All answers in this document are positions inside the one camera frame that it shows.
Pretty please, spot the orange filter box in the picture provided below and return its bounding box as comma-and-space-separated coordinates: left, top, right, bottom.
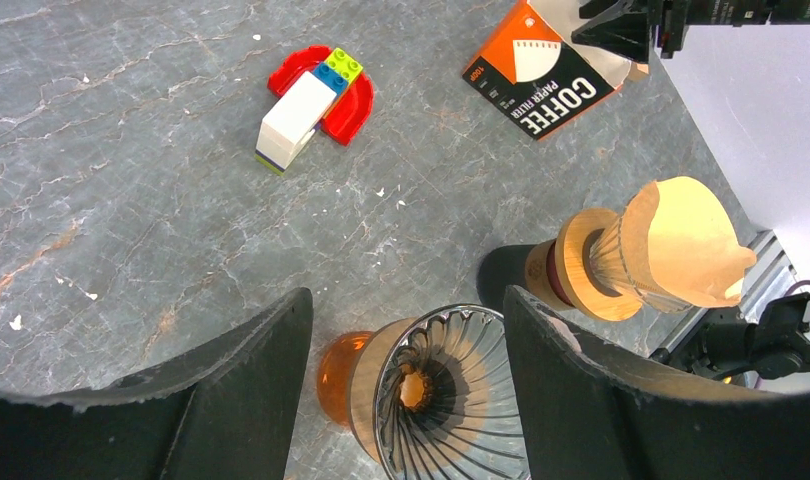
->
462, 1, 649, 140

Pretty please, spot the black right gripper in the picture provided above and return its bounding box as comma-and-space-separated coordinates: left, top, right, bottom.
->
571, 0, 810, 64

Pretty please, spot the dark smoky glass dripper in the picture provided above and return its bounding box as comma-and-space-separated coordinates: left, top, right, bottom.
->
372, 304, 531, 479

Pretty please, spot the amber glass flask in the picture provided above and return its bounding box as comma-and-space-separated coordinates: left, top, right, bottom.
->
316, 331, 373, 427

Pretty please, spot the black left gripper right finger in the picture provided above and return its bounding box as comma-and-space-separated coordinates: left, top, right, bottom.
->
503, 286, 810, 479

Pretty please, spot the lime green toy brick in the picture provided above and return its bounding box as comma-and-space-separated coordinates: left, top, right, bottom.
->
324, 47, 363, 85

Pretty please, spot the clear ribbed glass dripper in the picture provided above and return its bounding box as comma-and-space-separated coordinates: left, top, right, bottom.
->
588, 215, 691, 313

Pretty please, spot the red toy block base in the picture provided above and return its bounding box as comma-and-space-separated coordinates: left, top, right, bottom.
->
267, 45, 374, 147

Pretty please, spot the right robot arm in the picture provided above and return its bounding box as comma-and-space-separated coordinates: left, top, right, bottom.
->
571, 1, 810, 380

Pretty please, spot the blue toy brick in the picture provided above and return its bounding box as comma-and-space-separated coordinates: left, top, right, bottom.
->
311, 62, 349, 97

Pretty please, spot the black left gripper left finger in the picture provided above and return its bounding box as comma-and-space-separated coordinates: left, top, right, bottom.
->
0, 287, 314, 479

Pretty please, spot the white toy block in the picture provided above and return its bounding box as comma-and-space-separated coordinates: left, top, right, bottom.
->
255, 72, 338, 175

